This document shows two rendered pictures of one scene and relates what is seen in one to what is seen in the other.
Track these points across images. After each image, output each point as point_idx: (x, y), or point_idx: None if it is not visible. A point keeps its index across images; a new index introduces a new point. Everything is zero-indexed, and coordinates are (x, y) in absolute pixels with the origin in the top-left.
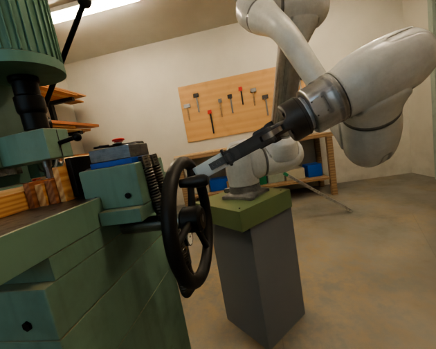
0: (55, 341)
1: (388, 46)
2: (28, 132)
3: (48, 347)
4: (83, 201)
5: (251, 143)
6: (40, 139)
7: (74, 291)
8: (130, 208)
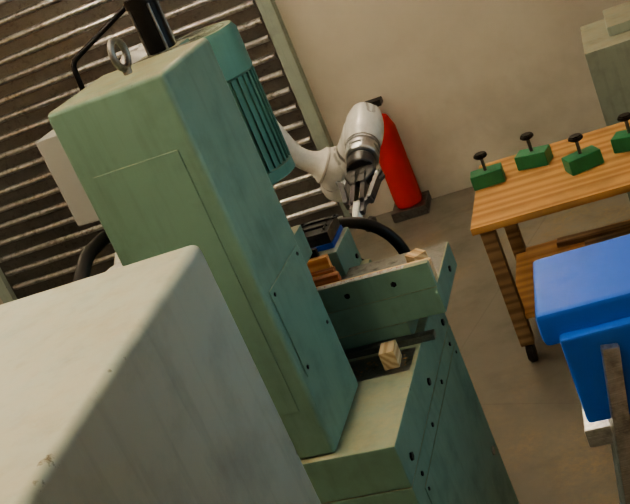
0: (448, 325)
1: (375, 114)
2: (296, 233)
3: (449, 332)
4: (357, 269)
5: (377, 183)
6: (303, 236)
7: None
8: (367, 262)
